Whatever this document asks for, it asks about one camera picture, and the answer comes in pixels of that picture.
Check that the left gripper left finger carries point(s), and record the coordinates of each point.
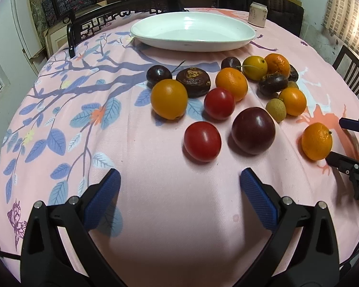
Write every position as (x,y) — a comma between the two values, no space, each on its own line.
(44,261)

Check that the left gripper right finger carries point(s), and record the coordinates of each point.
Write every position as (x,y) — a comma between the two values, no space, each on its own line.
(315,261)

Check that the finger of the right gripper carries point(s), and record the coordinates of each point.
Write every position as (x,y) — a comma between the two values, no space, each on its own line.
(347,166)
(349,124)

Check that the orange mandarin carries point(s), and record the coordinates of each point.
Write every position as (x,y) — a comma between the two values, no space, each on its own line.
(316,141)

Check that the tan longan fruit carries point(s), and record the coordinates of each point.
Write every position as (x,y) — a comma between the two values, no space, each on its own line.
(277,109)

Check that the dark passion fruit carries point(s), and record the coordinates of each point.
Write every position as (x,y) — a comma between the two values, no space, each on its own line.
(272,83)

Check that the orange tangerine back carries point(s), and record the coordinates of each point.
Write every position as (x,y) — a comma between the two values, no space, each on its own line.
(277,63)

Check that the orange tangerine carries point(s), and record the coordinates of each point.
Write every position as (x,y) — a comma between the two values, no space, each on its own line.
(277,63)
(233,81)

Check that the large dark red plum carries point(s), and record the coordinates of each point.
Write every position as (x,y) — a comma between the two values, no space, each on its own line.
(253,130)

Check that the yellow round fruit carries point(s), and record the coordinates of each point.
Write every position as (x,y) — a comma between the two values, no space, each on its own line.
(254,68)

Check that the brown wrinkled passion fruit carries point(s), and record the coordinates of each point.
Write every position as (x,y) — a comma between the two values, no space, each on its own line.
(195,80)

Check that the large yellow orange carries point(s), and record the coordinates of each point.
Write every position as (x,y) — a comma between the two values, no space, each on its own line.
(169,99)

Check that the small dark plum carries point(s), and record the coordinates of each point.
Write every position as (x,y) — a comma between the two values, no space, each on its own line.
(157,73)

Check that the dark wooden chair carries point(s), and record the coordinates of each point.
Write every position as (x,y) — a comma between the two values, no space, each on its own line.
(351,77)

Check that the small dark fruit behind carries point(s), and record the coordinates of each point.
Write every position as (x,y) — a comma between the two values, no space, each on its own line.
(294,76)

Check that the pink floral tablecloth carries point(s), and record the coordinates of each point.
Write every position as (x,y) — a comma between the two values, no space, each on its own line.
(175,222)

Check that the beige drink can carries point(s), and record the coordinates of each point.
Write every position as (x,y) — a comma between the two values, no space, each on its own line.
(257,14)

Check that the white oval plate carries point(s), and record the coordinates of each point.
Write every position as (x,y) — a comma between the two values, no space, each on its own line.
(197,32)

